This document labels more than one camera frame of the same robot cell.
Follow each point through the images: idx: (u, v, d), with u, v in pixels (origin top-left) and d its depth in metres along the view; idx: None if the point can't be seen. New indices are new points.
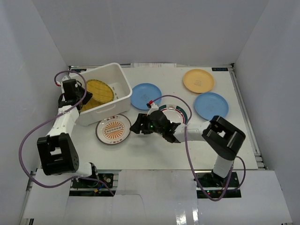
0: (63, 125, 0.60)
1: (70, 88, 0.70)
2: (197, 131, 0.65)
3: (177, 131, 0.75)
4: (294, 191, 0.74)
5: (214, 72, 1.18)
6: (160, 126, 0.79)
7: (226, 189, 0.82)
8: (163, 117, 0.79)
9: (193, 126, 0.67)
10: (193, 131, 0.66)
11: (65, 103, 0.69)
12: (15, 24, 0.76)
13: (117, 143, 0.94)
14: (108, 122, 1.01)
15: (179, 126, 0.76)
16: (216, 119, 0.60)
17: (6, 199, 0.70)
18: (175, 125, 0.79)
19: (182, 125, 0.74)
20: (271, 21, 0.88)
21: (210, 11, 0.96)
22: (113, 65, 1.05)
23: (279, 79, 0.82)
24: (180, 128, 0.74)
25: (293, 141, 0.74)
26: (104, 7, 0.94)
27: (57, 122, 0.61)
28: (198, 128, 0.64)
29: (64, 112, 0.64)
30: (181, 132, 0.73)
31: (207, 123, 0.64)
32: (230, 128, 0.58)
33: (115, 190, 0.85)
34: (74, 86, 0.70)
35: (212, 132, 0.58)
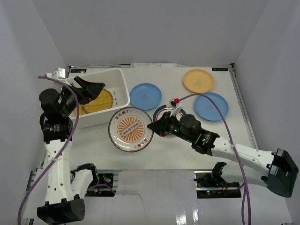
0: (60, 184, 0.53)
1: (53, 111, 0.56)
2: (253, 160, 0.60)
3: (217, 147, 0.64)
4: (294, 191, 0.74)
5: (214, 72, 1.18)
6: (192, 133, 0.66)
7: (226, 190, 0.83)
8: (197, 122, 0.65)
9: (248, 152, 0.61)
10: (247, 159, 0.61)
11: (52, 132, 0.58)
12: (15, 25, 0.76)
13: (143, 144, 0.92)
14: (121, 121, 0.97)
15: (220, 139, 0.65)
16: (285, 158, 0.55)
17: (6, 200, 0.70)
18: (206, 132, 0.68)
19: (224, 142, 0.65)
20: (271, 21, 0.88)
21: (210, 11, 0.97)
22: (115, 70, 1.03)
23: (279, 79, 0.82)
24: (222, 144, 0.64)
25: (293, 141, 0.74)
26: (103, 7, 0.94)
27: (52, 177, 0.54)
28: (258, 160, 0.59)
29: (55, 160, 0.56)
30: (226, 152, 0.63)
31: (268, 153, 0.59)
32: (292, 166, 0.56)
33: (115, 190, 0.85)
34: (57, 108, 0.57)
35: (278, 170, 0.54)
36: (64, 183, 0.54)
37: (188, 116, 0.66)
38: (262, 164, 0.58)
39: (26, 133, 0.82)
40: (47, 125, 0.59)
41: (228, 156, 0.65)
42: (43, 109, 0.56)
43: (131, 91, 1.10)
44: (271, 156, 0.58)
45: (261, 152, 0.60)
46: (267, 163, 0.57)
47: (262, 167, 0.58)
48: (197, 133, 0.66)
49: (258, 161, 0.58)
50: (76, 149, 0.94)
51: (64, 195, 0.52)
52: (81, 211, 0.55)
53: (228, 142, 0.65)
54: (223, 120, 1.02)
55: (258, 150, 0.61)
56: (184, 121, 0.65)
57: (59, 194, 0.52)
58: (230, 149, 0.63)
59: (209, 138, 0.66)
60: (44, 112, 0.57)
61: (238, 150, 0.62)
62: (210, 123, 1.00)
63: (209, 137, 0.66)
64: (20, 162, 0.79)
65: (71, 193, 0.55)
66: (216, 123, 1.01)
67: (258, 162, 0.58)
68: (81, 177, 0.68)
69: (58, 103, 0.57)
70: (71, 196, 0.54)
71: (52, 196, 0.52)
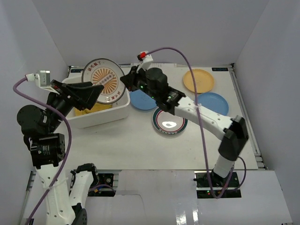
0: (60, 211, 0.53)
1: (37, 133, 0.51)
2: (212, 122, 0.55)
3: (182, 106, 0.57)
4: (294, 191, 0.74)
5: (214, 73, 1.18)
6: (157, 89, 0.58)
7: (225, 189, 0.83)
8: (165, 78, 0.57)
9: (209, 115, 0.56)
10: (206, 120, 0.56)
11: (41, 155, 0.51)
12: (16, 25, 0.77)
13: (116, 97, 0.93)
14: (93, 73, 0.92)
15: (185, 99, 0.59)
16: (242, 124, 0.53)
17: (6, 200, 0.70)
18: (174, 91, 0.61)
19: (189, 102, 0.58)
20: (271, 21, 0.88)
21: (210, 12, 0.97)
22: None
23: (279, 79, 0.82)
24: (186, 104, 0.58)
25: (293, 141, 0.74)
26: (103, 7, 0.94)
27: (51, 205, 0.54)
28: (217, 123, 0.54)
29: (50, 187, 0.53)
30: (188, 111, 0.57)
31: (227, 119, 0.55)
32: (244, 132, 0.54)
33: (115, 190, 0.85)
34: (41, 128, 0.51)
35: (233, 135, 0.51)
36: (63, 208, 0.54)
37: (155, 70, 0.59)
38: (219, 127, 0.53)
39: None
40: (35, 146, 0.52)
41: (188, 116, 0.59)
42: (26, 133, 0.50)
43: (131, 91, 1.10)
44: (229, 121, 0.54)
45: (221, 116, 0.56)
46: (224, 127, 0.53)
47: (218, 131, 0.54)
48: (162, 90, 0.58)
49: (217, 123, 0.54)
50: (76, 149, 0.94)
51: (66, 221, 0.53)
52: (83, 222, 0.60)
53: (193, 102, 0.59)
54: None
55: (218, 114, 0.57)
56: (150, 74, 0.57)
57: (60, 221, 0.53)
58: (193, 110, 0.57)
59: (175, 96, 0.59)
60: (28, 135, 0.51)
61: (201, 112, 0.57)
62: None
63: (176, 96, 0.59)
64: (20, 163, 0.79)
65: (71, 213, 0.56)
66: None
67: (216, 125, 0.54)
68: (82, 183, 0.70)
69: (42, 124, 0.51)
70: (71, 216, 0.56)
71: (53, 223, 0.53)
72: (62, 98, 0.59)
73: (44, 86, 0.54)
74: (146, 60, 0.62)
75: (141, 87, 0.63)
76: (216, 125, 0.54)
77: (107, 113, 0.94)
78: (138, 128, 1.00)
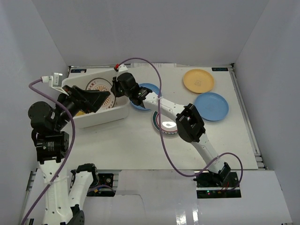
0: (58, 207, 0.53)
1: (44, 129, 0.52)
2: (169, 110, 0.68)
3: (147, 99, 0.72)
4: (294, 191, 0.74)
5: (214, 72, 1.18)
6: (128, 88, 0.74)
7: (225, 189, 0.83)
8: (131, 78, 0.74)
9: (168, 104, 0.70)
10: (165, 108, 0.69)
11: (45, 150, 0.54)
12: (16, 25, 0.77)
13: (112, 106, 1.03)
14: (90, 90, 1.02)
15: (152, 94, 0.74)
16: (191, 110, 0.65)
17: (6, 200, 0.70)
18: (144, 89, 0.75)
19: (153, 95, 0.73)
20: (270, 21, 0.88)
21: (210, 12, 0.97)
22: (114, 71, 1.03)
23: (279, 79, 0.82)
24: (152, 97, 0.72)
25: (293, 141, 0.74)
26: (103, 7, 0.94)
27: (50, 200, 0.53)
28: (172, 109, 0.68)
29: (50, 183, 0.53)
30: (153, 103, 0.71)
31: (181, 106, 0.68)
32: (197, 117, 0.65)
33: (115, 190, 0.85)
34: (48, 124, 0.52)
35: (183, 118, 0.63)
36: (62, 206, 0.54)
37: (124, 73, 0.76)
38: (174, 113, 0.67)
39: (26, 134, 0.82)
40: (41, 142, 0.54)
41: (153, 108, 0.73)
42: (33, 127, 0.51)
43: None
44: (182, 108, 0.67)
45: (177, 105, 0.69)
46: (178, 112, 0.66)
47: (173, 116, 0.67)
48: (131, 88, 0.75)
49: (172, 111, 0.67)
50: (76, 149, 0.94)
51: (63, 218, 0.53)
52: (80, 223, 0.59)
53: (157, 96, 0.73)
54: (223, 120, 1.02)
55: (175, 103, 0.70)
56: (120, 77, 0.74)
57: (58, 218, 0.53)
58: (156, 101, 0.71)
59: (144, 91, 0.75)
60: (36, 129, 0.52)
61: (162, 102, 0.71)
62: (210, 123, 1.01)
63: (145, 93, 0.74)
64: (20, 163, 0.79)
65: (69, 212, 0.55)
66: (216, 123, 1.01)
67: (172, 112, 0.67)
68: (81, 183, 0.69)
69: (50, 121, 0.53)
70: (69, 215, 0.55)
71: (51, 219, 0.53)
72: (71, 100, 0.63)
73: (56, 86, 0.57)
74: (122, 69, 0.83)
75: (121, 91, 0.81)
76: (171, 111, 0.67)
77: (107, 114, 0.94)
78: (138, 128, 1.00)
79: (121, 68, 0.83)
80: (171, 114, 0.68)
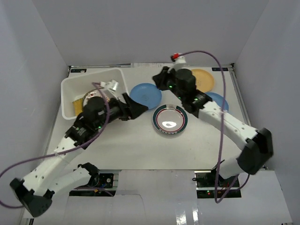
0: (42, 176, 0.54)
1: (88, 117, 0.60)
2: (235, 131, 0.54)
3: (206, 110, 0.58)
4: (294, 191, 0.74)
5: (214, 72, 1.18)
6: (184, 89, 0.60)
7: (226, 189, 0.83)
8: (192, 80, 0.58)
9: (234, 123, 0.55)
10: (229, 128, 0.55)
11: (77, 133, 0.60)
12: (16, 25, 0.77)
13: None
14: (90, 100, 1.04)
15: (211, 104, 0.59)
16: (266, 138, 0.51)
17: (6, 200, 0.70)
18: (201, 94, 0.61)
19: (215, 107, 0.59)
20: (271, 21, 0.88)
21: (210, 11, 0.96)
22: (115, 70, 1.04)
23: (279, 79, 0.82)
24: (212, 108, 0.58)
25: (293, 141, 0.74)
26: (103, 7, 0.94)
27: (43, 166, 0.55)
28: (240, 131, 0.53)
29: (56, 154, 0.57)
30: (212, 116, 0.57)
31: (252, 129, 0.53)
32: (269, 146, 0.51)
33: (115, 190, 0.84)
34: (93, 116, 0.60)
35: (255, 146, 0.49)
36: (45, 178, 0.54)
37: (185, 70, 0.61)
38: (242, 136, 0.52)
39: (26, 134, 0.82)
40: (80, 126, 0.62)
41: (211, 121, 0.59)
42: (83, 110, 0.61)
43: (131, 91, 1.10)
44: (254, 132, 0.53)
45: (246, 126, 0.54)
46: (248, 137, 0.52)
47: (241, 140, 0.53)
48: (189, 91, 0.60)
49: (240, 133, 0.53)
50: None
51: (36, 188, 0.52)
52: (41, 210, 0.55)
53: (219, 108, 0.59)
54: None
55: (243, 123, 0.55)
56: (179, 75, 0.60)
57: (34, 184, 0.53)
58: (219, 116, 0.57)
59: (201, 99, 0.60)
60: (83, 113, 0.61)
61: (225, 118, 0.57)
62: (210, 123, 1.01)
63: (203, 99, 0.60)
64: (21, 162, 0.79)
65: (43, 190, 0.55)
66: None
67: (239, 134, 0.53)
68: (75, 179, 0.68)
69: (97, 115, 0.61)
70: (41, 193, 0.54)
71: (30, 181, 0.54)
72: (118, 105, 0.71)
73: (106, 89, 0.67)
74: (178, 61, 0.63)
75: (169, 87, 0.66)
76: (239, 134, 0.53)
77: None
78: (138, 128, 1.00)
79: (179, 60, 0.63)
80: (237, 136, 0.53)
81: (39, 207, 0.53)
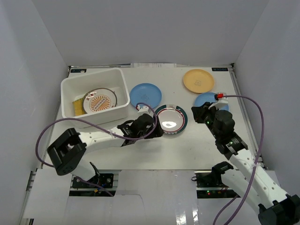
0: (94, 138, 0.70)
1: (136, 123, 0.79)
2: (264, 189, 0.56)
3: (239, 158, 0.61)
4: (295, 191, 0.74)
5: (214, 72, 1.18)
6: (221, 130, 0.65)
7: (226, 190, 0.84)
8: (231, 123, 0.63)
9: (265, 179, 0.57)
10: (259, 184, 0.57)
11: (124, 131, 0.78)
12: (15, 25, 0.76)
13: (111, 106, 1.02)
14: (90, 99, 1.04)
15: (245, 152, 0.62)
16: (296, 206, 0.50)
17: (6, 200, 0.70)
18: (237, 138, 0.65)
19: (248, 157, 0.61)
20: (271, 21, 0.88)
21: (210, 11, 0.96)
22: (114, 70, 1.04)
23: (279, 79, 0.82)
24: (245, 157, 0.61)
25: (294, 141, 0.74)
26: (103, 7, 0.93)
27: (97, 134, 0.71)
28: (269, 191, 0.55)
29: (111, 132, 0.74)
30: (244, 166, 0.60)
31: (282, 192, 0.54)
32: (296, 213, 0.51)
33: (115, 190, 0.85)
34: (140, 125, 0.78)
35: (281, 211, 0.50)
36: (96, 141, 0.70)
37: (226, 112, 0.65)
38: (270, 198, 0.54)
39: (26, 134, 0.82)
40: (127, 130, 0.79)
41: (242, 169, 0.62)
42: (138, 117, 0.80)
43: (131, 91, 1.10)
44: (284, 195, 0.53)
45: (277, 187, 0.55)
46: (275, 199, 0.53)
47: (267, 199, 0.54)
48: (225, 133, 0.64)
49: (268, 192, 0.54)
50: None
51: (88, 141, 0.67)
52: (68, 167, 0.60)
53: (252, 159, 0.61)
54: None
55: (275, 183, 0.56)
56: (219, 116, 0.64)
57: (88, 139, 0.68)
58: (250, 167, 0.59)
59: (236, 143, 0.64)
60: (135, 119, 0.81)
61: (257, 171, 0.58)
62: None
63: (238, 144, 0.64)
64: (20, 163, 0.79)
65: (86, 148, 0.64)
66: None
67: (267, 193, 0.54)
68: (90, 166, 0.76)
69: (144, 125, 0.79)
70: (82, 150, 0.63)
71: (83, 137, 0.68)
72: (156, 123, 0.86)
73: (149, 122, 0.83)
74: (223, 101, 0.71)
75: (207, 122, 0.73)
76: (267, 193, 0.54)
77: (107, 113, 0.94)
78: None
79: (223, 100, 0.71)
80: (265, 197, 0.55)
81: (73, 161, 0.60)
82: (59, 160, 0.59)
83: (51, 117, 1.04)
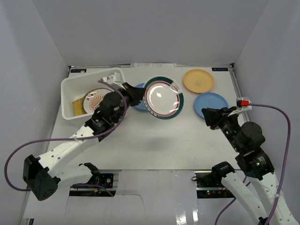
0: (57, 157, 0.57)
1: (104, 111, 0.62)
2: (279, 220, 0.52)
3: (262, 183, 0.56)
4: (295, 191, 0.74)
5: (214, 72, 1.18)
6: (246, 145, 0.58)
7: (225, 190, 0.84)
8: (261, 140, 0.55)
9: (282, 209, 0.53)
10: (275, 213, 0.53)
11: (95, 125, 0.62)
12: (15, 25, 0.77)
13: None
14: (90, 99, 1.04)
15: (270, 177, 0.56)
16: None
17: (6, 201, 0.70)
18: (262, 156, 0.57)
19: (272, 183, 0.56)
20: (270, 22, 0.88)
21: (210, 12, 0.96)
22: (114, 70, 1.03)
23: (279, 79, 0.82)
24: (269, 183, 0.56)
25: (293, 141, 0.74)
26: (103, 8, 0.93)
27: (60, 147, 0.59)
28: (284, 224, 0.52)
29: (76, 138, 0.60)
30: (266, 192, 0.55)
31: None
32: None
33: (115, 190, 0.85)
34: (110, 110, 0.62)
35: None
36: (61, 159, 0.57)
37: (254, 125, 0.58)
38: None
39: (26, 134, 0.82)
40: (99, 122, 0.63)
41: (259, 191, 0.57)
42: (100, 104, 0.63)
43: None
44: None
45: (291, 219, 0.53)
46: None
47: None
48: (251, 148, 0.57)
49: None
50: None
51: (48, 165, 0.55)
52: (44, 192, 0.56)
53: (275, 185, 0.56)
54: None
55: (291, 214, 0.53)
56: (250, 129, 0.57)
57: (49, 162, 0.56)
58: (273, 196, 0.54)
59: (263, 163, 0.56)
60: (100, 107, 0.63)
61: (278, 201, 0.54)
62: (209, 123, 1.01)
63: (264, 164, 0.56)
64: (21, 162, 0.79)
65: (56, 170, 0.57)
66: None
67: None
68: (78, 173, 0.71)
69: (113, 109, 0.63)
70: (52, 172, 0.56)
71: (46, 158, 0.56)
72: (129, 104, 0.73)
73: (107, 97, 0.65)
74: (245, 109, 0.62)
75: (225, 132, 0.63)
76: None
77: None
78: (138, 128, 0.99)
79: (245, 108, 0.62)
80: None
81: (44, 189, 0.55)
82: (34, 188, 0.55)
83: (51, 117, 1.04)
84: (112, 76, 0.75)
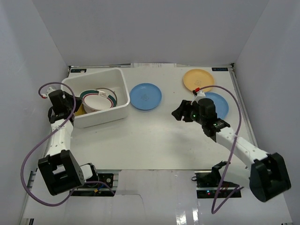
0: (61, 142, 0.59)
1: (58, 102, 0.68)
2: (245, 152, 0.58)
3: (221, 134, 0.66)
4: (295, 191, 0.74)
5: (214, 72, 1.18)
6: (205, 115, 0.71)
7: (226, 189, 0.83)
8: (211, 107, 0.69)
9: (244, 145, 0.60)
10: (242, 150, 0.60)
11: (60, 117, 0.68)
12: (15, 25, 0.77)
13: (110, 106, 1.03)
14: None
15: (228, 129, 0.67)
16: (277, 161, 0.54)
17: (7, 200, 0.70)
18: (221, 121, 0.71)
19: (229, 131, 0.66)
20: (271, 22, 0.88)
21: (210, 11, 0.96)
22: (115, 70, 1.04)
23: (279, 79, 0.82)
24: (227, 132, 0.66)
25: (293, 141, 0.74)
26: (103, 7, 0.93)
27: (55, 138, 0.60)
28: (250, 153, 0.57)
29: (58, 127, 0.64)
30: (227, 139, 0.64)
31: (262, 152, 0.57)
32: (281, 175, 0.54)
33: (115, 190, 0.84)
34: (62, 99, 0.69)
35: (265, 168, 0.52)
36: (64, 141, 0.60)
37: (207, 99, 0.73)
38: (251, 158, 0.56)
39: (26, 133, 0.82)
40: (61, 115, 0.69)
41: (227, 144, 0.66)
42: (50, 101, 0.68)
43: (131, 91, 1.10)
44: (263, 155, 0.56)
45: (257, 150, 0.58)
46: (256, 158, 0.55)
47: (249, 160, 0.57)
48: (210, 117, 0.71)
49: (249, 153, 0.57)
50: (76, 149, 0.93)
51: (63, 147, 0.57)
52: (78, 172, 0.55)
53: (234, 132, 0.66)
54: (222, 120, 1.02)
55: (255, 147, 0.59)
56: (201, 102, 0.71)
57: (59, 148, 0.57)
58: (231, 138, 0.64)
59: (220, 124, 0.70)
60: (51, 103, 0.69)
61: (239, 141, 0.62)
62: None
63: (222, 125, 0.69)
64: (21, 162, 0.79)
65: None
66: None
67: (249, 155, 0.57)
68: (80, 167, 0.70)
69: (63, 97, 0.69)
70: None
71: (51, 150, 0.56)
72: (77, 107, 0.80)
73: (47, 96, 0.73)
74: (200, 94, 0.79)
75: (194, 116, 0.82)
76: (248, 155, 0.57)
77: (107, 113, 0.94)
78: (138, 127, 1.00)
79: (200, 93, 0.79)
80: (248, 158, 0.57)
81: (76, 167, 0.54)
82: (67, 177, 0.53)
83: None
84: (49, 88, 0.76)
